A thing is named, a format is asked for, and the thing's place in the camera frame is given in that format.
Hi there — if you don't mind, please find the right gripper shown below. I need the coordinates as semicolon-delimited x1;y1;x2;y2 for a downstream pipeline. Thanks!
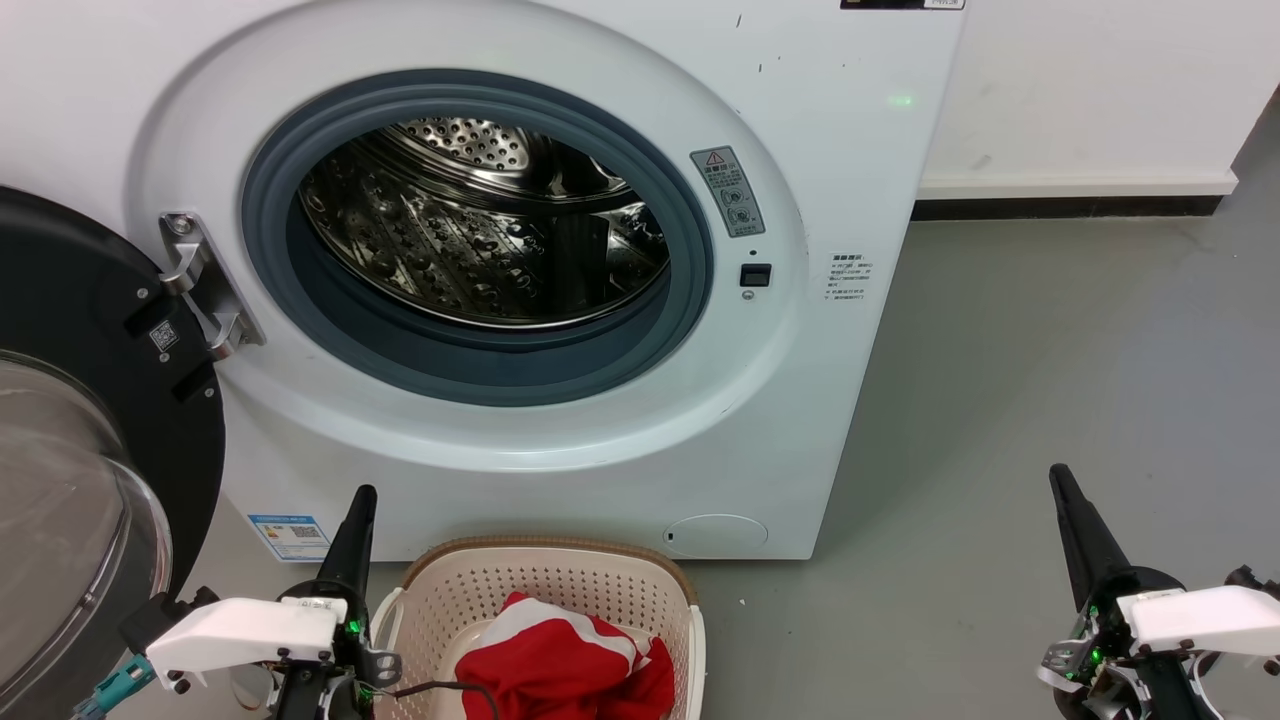
1038;463;1185;720

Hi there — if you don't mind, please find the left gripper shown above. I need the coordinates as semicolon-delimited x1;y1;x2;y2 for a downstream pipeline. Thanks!
275;485;402;720

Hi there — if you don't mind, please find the red white striped garment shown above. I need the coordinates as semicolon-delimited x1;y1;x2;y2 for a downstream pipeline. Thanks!
455;592;677;720

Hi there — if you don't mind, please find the cream perforated laundry basket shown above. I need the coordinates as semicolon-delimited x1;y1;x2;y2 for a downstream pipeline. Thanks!
370;537;707;720

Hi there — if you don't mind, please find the silver metal door hinge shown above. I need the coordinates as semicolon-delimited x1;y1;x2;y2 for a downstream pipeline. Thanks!
158;212;266;362

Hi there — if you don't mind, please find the stainless steel washing machine drum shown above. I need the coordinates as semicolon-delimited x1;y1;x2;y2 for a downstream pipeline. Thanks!
298;117;672;330

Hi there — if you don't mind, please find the black glass washer door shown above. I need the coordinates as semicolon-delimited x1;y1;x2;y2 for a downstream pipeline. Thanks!
0;185;227;720

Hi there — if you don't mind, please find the blue white energy label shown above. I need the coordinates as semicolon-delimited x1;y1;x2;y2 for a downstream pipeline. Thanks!
248;514;332;562

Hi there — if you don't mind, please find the white front-load washing machine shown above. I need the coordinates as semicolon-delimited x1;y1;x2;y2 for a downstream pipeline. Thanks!
0;0;967;562

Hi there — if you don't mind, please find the white printed text sticker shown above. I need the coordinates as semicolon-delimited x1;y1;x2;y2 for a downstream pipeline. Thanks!
825;252;877;305

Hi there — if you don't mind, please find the round white filter cover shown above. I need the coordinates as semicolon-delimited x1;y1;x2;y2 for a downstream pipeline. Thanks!
663;514;770;559

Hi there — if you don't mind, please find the grey warning sticker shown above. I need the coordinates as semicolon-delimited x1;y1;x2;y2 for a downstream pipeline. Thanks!
690;147;767;239

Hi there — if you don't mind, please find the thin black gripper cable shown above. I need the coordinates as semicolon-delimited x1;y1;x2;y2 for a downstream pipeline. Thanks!
385;679;501;720

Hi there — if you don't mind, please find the teal cable connector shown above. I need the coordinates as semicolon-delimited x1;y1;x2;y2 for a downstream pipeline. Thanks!
70;655;157;720

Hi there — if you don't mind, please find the white wall baseboard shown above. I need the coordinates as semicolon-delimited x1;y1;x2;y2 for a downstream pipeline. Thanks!
915;170;1241;220

